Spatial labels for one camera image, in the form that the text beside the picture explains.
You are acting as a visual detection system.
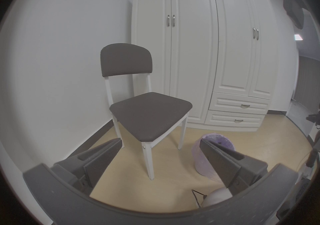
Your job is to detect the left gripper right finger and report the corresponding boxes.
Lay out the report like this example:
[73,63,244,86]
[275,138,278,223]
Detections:
[199,138,268,198]

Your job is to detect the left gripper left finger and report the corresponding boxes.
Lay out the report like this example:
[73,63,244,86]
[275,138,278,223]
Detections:
[50,138,123,196]

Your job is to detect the white wardrobe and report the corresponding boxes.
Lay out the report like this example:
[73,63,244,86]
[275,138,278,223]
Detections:
[131,0,278,132]

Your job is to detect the black cable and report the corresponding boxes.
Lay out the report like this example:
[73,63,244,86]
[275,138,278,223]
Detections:
[191,189,208,208]

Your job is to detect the white chair grey cushions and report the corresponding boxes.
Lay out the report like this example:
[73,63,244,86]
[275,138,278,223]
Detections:
[100,43,193,180]

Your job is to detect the purple plastic bag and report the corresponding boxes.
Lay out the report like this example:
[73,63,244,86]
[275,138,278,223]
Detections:
[191,133,236,182]

